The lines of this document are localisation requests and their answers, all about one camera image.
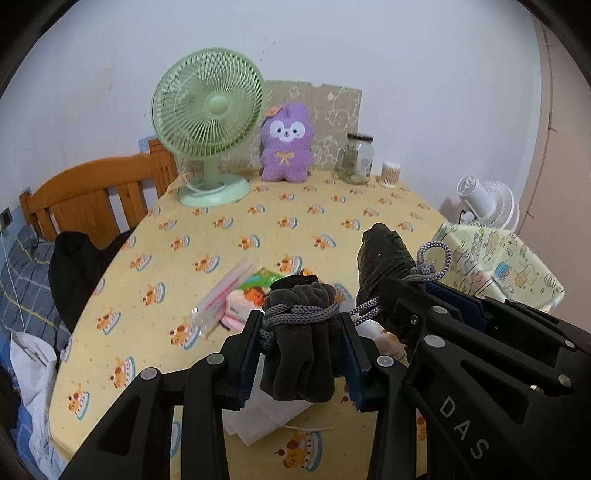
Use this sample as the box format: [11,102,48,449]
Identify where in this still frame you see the yellow cake-print tablecloth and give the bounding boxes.
[49,171,444,459]

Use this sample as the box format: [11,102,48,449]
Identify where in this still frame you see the purple plush bunny toy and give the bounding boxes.
[259,103,315,183]

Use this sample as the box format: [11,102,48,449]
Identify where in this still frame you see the pastel cartoon-print storage box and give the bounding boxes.
[433,223,565,312]

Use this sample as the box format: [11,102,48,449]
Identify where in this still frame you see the green orange tissue pack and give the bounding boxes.
[226,268,283,310]

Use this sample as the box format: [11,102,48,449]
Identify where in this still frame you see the green desk fan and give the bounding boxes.
[151,48,263,208]

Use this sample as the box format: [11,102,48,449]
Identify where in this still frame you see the wall power socket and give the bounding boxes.
[0,208,13,230]

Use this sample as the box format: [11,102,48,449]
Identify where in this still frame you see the glass jar black lid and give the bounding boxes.
[337,132,374,185]

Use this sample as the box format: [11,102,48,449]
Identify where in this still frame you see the blue plaid bedding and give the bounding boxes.
[0,223,70,351]

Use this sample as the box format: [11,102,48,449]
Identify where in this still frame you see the white standing fan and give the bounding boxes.
[457,176,520,232]

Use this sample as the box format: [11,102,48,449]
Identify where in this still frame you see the black drawstring pouch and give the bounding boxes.
[351,223,452,326]

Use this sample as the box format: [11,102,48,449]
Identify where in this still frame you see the clear zip plastic bag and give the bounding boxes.
[188,256,256,337]

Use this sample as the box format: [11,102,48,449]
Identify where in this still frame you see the dark grey drawstring pouch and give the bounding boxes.
[259,275,344,403]

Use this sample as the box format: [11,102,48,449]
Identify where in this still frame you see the beige cartoon-print board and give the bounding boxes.
[219,80,363,171]

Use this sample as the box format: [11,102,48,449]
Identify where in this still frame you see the cotton swab container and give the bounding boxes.
[379,162,402,189]

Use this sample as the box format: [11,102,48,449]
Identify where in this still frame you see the black chair back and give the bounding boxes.
[48,230,133,333]

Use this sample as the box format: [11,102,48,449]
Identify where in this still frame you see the white cloth on bed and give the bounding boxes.
[10,332,67,479]

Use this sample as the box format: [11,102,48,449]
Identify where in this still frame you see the pink tissue pack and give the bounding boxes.
[221,287,266,332]

